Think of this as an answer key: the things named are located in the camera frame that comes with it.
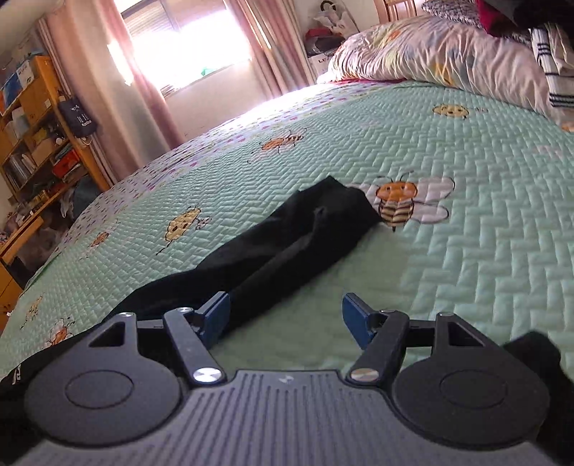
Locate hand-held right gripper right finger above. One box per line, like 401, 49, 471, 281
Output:
342, 292, 498, 387

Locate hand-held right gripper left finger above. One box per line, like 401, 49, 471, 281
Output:
87, 291, 231, 387

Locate black pants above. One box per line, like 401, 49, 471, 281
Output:
0, 175, 382, 431

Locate green bee-print quilt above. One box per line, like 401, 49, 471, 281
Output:
0, 80, 574, 390

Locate teal plastic bag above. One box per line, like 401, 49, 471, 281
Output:
72, 177, 102, 216

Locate wooden desk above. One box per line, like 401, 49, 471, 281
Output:
0, 179, 77, 323

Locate red box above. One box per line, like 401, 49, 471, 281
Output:
51, 152, 81, 177

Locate row of books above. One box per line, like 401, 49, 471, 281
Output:
4, 154, 37, 189

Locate navy hanging bag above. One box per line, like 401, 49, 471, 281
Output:
58, 99, 98, 134

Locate white cardboard box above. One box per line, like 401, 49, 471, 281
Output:
309, 47, 342, 77

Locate bright window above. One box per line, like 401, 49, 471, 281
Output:
112, 0, 252, 95

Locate pink curtain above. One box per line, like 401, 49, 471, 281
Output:
226, 0, 315, 99
38, 0, 184, 182

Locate wooden bookshelf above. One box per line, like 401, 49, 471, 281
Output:
0, 54, 113, 211

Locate floral white duvet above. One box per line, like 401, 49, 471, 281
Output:
316, 13, 574, 124

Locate white plastic bag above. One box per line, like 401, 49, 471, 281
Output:
312, 0, 359, 37

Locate blue white box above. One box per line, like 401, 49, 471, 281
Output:
0, 54, 37, 108

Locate wooden headboard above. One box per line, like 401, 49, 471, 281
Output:
374, 0, 431, 23

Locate striped white cloth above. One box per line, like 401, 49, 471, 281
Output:
529, 24, 574, 108

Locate black white patterned cloth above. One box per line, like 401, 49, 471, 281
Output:
422, 0, 483, 25

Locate red garment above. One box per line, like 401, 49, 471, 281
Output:
475, 0, 534, 37

